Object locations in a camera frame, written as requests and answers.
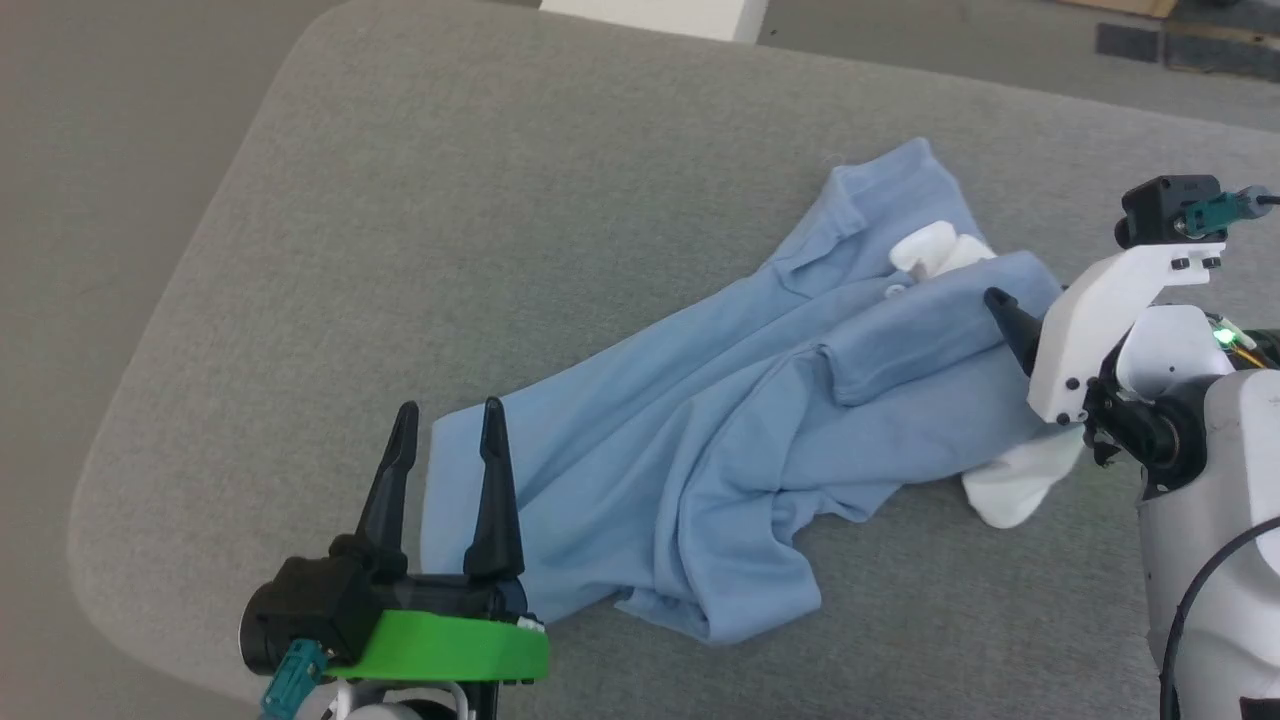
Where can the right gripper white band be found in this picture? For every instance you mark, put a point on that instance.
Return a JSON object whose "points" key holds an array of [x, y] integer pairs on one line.
{"points": [[1095, 320]]}

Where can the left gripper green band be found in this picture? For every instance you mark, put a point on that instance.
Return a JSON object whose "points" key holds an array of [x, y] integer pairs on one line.
{"points": [[440, 645]]}

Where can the light blue garment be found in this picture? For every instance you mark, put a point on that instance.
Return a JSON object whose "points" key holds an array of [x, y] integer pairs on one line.
{"points": [[700, 430]]}

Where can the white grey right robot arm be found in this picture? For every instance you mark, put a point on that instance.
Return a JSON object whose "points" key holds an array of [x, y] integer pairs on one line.
{"points": [[1210, 470]]}

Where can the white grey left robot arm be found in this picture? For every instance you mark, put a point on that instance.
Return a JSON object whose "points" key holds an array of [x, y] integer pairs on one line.
{"points": [[395, 705]]}

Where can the white box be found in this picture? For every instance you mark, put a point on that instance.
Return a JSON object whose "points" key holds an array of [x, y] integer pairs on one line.
{"points": [[655, 15]]}

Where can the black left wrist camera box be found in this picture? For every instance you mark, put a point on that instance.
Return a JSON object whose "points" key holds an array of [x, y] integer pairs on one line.
{"points": [[300, 610]]}

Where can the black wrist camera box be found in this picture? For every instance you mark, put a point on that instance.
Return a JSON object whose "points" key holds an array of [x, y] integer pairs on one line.
{"points": [[1165, 205], [300, 610]]}

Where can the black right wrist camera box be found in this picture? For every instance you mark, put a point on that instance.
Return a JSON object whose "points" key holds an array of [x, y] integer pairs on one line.
{"points": [[1165, 205]]}

